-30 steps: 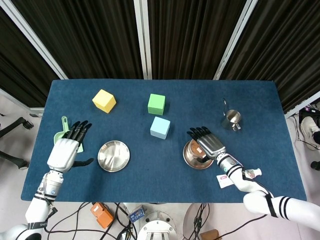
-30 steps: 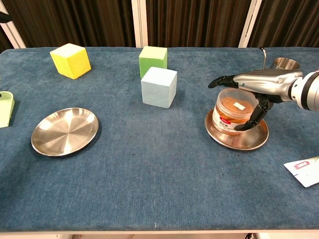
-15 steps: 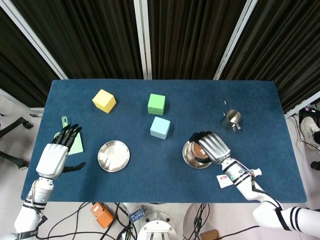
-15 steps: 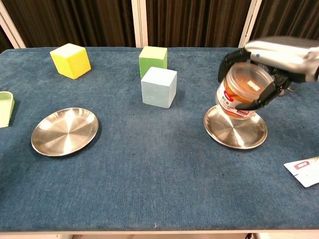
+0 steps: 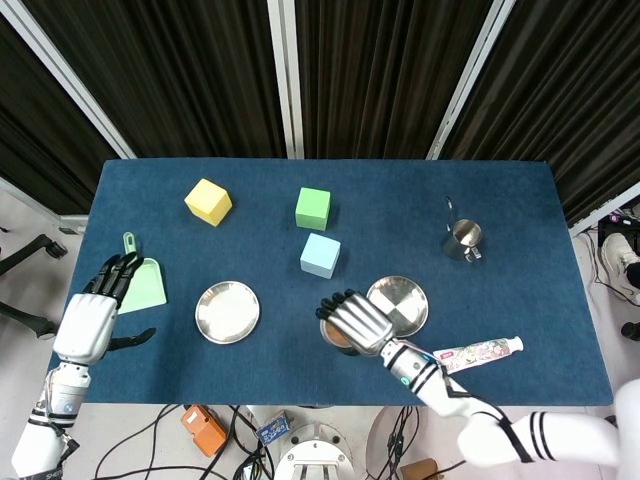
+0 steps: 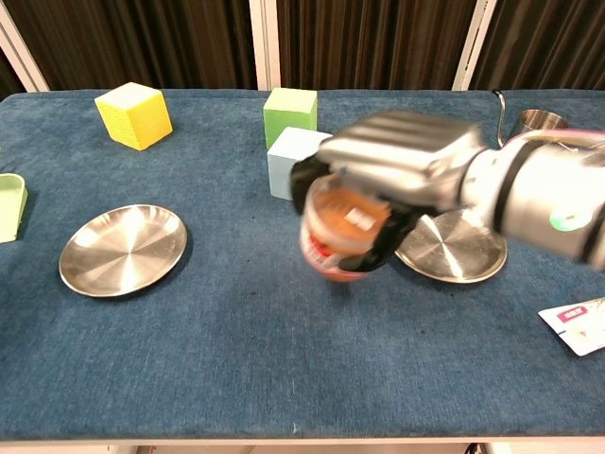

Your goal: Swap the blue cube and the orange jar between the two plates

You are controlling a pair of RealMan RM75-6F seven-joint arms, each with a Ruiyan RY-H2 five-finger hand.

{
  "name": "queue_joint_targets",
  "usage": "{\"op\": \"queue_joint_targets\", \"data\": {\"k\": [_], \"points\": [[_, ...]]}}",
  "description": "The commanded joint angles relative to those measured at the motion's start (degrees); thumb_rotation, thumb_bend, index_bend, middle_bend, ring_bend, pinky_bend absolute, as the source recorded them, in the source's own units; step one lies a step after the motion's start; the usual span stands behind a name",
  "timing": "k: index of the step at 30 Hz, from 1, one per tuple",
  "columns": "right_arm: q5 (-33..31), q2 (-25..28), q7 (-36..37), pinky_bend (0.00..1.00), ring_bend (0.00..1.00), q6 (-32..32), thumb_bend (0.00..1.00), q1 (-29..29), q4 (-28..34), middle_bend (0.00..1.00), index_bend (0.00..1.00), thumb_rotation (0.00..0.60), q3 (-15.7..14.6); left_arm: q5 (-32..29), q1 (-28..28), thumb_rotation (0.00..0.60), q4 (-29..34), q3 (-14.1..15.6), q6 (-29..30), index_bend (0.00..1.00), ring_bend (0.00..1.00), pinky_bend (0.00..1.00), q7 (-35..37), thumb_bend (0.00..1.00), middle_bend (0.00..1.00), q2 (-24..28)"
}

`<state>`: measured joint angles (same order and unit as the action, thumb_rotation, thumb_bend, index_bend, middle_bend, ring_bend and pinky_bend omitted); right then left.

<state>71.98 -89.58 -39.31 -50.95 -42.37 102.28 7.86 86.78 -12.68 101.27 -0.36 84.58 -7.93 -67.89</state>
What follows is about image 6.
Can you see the right black-fingered robot hand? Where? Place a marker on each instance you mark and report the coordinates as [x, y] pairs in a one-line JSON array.
[[406, 151]]

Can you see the brown round container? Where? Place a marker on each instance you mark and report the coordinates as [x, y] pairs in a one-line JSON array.
[[340, 222]]

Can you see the light blue foam cube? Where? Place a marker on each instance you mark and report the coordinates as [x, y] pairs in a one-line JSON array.
[[283, 170]]

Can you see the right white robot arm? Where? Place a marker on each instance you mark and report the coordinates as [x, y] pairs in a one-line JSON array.
[[539, 189]]

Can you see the black pleated curtain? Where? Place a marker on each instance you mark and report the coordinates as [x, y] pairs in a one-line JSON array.
[[548, 42], [368, 42], [7, 78], [142, 42]]

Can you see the green foam cube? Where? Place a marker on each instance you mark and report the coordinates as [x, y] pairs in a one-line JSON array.
[[288, 111]]

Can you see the steel gooseneck pitcher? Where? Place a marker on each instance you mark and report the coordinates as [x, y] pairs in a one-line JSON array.
[[539, 120]]

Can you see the white toothpaste tube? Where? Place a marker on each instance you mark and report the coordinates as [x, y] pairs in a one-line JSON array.
[[576, 328]]

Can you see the blue felt table cloth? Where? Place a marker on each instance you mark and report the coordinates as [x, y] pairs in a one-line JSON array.
[[236, 354]]

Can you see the yellow foam cube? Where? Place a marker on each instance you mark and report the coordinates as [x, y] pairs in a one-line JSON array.
[[134, 116]]

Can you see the light green plastic dustpan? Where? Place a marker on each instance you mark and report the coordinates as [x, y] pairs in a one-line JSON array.
[[9, 208]]

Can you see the white frame post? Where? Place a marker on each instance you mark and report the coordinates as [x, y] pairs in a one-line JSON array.
[[475, 42], [21, 52], [264, 42]]

